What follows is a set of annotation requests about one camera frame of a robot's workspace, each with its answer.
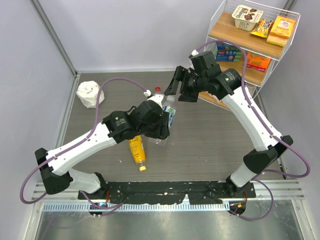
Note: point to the crumpled white paper towel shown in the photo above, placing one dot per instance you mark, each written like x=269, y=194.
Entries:
x=87, y=92

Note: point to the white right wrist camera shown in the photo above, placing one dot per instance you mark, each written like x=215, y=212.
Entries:
x=193, y=53

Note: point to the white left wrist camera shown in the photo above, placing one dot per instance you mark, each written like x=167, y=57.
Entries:
x=158, y=99

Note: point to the white slotted cable duct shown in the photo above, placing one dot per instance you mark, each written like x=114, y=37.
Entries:
x=183, y=207

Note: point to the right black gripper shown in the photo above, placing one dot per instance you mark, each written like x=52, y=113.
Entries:
x=182, y=74

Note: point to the white pink small box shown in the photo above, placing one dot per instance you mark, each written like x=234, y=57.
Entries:
x=213, y=97

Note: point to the white bottle cap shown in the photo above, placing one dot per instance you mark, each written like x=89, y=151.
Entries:
x=170, y=98

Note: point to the blue green box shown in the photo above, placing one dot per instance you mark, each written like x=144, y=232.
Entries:
x=224, y=52

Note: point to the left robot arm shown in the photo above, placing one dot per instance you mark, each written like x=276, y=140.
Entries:
x=56, y=166

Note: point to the orange snack box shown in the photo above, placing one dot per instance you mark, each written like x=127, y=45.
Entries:
x=257, y=62

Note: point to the clear bottle blue green label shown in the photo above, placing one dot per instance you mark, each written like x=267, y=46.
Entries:
x=167, y=106

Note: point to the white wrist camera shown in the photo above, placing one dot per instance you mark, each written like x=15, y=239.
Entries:
x=193, y=53
x=158, y=99

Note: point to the yellow candy bag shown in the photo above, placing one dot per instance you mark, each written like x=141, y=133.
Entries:
x=262, y=29

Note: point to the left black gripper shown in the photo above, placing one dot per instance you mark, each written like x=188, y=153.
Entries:
x=162, y=131

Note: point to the white wire shelf rack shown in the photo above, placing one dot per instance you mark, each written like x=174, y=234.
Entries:
x=222, y=27

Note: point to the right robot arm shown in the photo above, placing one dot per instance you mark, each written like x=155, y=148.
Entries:
x=205, y=75

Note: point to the yellow label bottle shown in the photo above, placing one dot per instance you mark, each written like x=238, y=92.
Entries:
x=138, y=152

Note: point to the red cap clear bottle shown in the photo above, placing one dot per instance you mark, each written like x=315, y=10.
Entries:
x=158, y=91

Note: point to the white yogurt cup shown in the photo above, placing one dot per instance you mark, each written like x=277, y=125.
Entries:
x=246, y=18

